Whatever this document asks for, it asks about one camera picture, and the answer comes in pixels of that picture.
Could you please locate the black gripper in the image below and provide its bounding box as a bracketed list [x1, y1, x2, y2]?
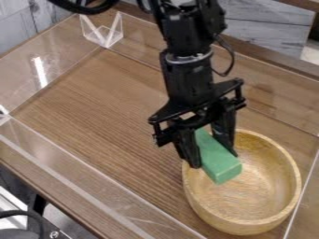
[148, 51, 246, 169]

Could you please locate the green rectangular block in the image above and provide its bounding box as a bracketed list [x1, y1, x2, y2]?
[196, 128, 242, 185]

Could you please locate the light brown wooden bowl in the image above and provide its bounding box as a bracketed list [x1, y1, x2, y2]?
[182, 129, 302, 235]

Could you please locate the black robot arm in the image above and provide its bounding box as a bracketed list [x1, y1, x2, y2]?
[138, 0, 246, 168]

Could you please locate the clear acrylic tray enclosure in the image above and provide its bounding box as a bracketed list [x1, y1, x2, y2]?
[0, 10, 319, 239]

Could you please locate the black metal table bracket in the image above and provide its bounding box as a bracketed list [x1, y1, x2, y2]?
[28, 194, 72, 239]

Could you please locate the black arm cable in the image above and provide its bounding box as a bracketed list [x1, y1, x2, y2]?
[47, 0, 122, 15]

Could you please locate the black cable lower left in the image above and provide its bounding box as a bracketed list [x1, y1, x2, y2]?
[0, 210, 46, 239]

